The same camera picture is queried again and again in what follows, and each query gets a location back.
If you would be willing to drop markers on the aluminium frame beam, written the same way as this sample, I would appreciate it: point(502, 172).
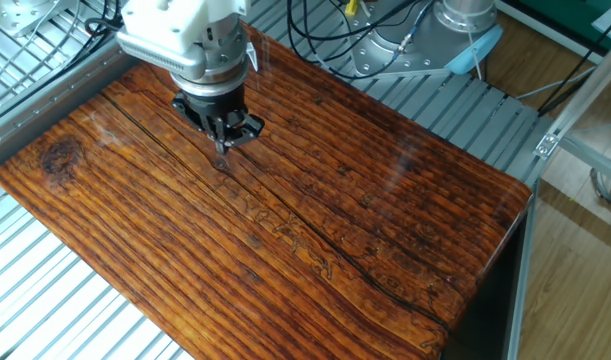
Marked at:
point(595, 160)

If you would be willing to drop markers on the grey aluminium side rail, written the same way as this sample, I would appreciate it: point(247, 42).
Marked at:
point(45, 107)

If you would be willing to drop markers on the white plastic wrist mount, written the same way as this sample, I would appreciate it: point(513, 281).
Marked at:
point(175, 20)

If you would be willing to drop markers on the wood grain print mat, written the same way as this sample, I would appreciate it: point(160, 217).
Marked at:
point(335, 225)

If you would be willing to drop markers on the green board with white frame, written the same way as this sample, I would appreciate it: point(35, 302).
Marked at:
point(560, 12)

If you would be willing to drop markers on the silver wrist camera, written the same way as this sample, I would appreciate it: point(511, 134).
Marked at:
point(155, 57)

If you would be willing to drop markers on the aluminium frame post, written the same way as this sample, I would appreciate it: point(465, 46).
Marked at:
point(585, 85)

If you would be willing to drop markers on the yellow connector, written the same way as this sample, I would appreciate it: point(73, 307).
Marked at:
point(351, 6)

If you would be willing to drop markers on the silver corner bracket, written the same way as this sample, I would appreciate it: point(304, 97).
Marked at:
point(546, 145)

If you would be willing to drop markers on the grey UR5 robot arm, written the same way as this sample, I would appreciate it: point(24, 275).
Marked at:
point(455, 15)

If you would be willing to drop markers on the silver perforated mounting plate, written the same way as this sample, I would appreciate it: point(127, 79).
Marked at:
point(15, 15)

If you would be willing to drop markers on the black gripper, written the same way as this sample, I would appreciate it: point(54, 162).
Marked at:
point(212, 105)

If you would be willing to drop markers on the grey table frame leg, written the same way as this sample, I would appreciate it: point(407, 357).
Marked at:
point(521, 300)

